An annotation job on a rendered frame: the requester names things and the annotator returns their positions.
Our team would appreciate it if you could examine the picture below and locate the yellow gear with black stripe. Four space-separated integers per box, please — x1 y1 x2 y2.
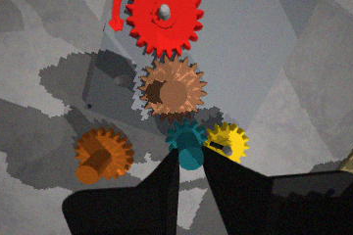
203 122 249 163

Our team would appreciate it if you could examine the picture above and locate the brown gear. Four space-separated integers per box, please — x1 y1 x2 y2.
138 54 208 124

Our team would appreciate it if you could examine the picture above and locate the red curved arrow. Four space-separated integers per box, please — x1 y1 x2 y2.
109 0 125 32

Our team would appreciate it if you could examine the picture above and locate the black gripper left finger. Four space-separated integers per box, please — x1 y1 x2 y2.
62 148 179 235

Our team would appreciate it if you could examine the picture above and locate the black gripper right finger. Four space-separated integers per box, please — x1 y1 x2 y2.
201 146 353 235

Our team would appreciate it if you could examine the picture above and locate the teal toothed gear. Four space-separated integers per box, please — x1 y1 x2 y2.
166 118 208 170

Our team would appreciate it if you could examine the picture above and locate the red gear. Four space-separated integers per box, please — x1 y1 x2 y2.
126 0 204 59

